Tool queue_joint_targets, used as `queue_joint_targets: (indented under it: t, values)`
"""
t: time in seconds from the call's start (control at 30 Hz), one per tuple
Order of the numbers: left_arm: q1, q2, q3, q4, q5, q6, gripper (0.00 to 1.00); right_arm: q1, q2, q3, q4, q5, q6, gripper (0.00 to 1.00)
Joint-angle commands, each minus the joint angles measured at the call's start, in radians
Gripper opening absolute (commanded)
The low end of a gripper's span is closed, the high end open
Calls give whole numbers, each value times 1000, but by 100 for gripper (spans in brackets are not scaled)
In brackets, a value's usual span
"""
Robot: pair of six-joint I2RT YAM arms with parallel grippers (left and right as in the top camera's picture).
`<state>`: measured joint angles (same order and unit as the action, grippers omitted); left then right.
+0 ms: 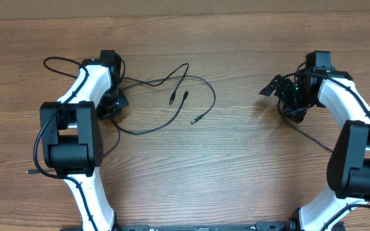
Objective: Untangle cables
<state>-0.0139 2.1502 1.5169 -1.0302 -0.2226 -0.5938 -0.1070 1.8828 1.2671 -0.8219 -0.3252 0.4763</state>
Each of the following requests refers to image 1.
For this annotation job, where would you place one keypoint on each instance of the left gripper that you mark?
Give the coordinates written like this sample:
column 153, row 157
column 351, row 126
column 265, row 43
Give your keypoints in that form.
column 104, row 113

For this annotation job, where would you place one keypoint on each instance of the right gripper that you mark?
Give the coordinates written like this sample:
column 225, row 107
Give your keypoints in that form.
column 297, row 113

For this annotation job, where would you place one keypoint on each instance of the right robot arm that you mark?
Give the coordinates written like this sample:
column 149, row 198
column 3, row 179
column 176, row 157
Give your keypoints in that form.
column 317, row 83

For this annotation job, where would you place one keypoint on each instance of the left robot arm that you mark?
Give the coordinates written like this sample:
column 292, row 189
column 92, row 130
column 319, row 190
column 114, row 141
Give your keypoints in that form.
column 71, row 138

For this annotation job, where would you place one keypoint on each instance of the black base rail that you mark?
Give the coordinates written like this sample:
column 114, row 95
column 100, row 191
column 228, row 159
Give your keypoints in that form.
column 259, row 226

